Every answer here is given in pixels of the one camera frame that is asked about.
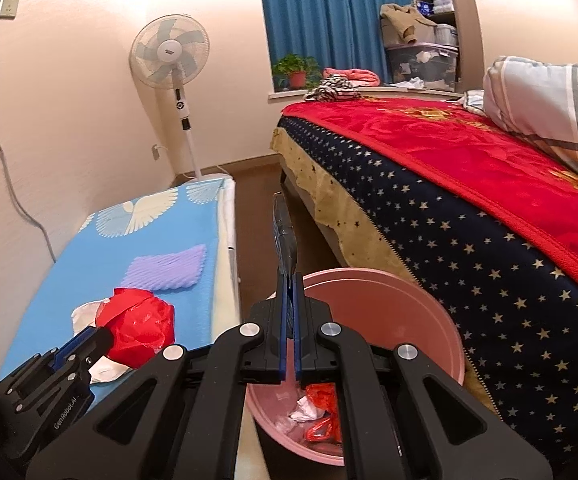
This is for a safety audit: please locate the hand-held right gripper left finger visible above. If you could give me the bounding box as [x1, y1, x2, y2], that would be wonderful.
[25, 272, 290, 480]

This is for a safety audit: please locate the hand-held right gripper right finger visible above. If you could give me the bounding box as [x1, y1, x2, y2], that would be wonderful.
[293, 273, 553, 480]

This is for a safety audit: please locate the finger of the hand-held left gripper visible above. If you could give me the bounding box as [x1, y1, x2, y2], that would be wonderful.
[68, 329, 116, 377]
[51, 326, 102, 362]

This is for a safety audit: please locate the red plastic bag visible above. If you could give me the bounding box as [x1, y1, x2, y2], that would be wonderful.
[96, 287, 176, 368]

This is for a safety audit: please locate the pink plastic bin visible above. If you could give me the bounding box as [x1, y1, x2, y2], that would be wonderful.
[245, 268, 466, 467]

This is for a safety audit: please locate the white crumpled paper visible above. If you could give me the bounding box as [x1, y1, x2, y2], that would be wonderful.
[71, 297, 134, 383]

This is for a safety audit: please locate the white crumpled tissue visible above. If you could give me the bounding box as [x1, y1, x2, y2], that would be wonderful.
[289, 396, 327, 423]

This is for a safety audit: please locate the purple fuzzy cloth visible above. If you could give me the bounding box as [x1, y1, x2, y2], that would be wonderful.
[123, 244, 208, 292]

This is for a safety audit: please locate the folding table with blue cover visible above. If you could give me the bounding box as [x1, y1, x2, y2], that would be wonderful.
[0, 174, 242, 411]

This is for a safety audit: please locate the beige bed skirt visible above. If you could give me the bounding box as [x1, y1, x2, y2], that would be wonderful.
[270, 127, 420, 287]

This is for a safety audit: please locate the bed with red blanket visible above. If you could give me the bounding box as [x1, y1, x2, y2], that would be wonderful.
[276, 116, 578, 467]

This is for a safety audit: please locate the red blanket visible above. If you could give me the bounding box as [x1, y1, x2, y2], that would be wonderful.
[281, 97, 578, 312]

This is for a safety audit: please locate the black and white striped cloth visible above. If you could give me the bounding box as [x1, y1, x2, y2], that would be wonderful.
[304, 74, 364, 102]

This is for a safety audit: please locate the potted green plant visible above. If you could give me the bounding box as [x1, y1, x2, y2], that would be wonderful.
[272, 54, 322, 92]

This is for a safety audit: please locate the pink folded cloth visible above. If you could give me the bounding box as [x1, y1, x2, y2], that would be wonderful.
[324, 66, 380, 87]

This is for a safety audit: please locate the clear storage box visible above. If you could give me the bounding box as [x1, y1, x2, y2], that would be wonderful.
[385, 44, 458, 92]

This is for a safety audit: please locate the white standing fan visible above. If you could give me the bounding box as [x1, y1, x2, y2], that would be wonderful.
[129, 14, 230, 182]

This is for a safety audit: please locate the blue curtain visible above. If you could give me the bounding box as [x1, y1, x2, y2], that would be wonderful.
[258, 0, 418, 94]

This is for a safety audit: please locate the beige jacket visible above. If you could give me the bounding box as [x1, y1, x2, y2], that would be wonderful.
[380, 2, 438, 44]

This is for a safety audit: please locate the plaid pillow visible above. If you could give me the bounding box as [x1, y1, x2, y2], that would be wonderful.
[461, 56, 578, 189]

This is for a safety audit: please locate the wooden shelf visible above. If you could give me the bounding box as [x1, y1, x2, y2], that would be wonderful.
[410, 0, 486, 96]

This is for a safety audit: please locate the grey wall cable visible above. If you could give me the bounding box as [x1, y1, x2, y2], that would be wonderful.
[0, 14, 58, 267]

